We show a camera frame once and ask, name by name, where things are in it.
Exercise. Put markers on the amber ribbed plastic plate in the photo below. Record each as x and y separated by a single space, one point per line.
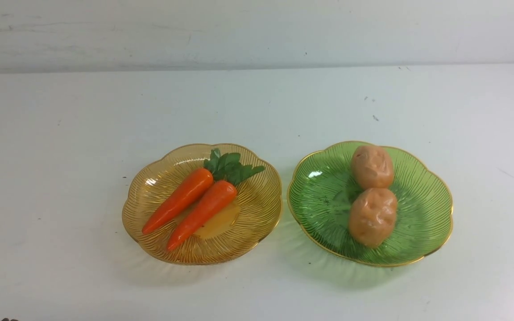
231 233

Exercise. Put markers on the toy potato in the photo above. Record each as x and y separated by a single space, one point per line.
372 167
373 216

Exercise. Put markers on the green ribbed plastic plate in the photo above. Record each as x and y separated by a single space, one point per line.
322 190

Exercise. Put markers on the toy carrot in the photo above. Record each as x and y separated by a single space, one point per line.
217 198
191 189

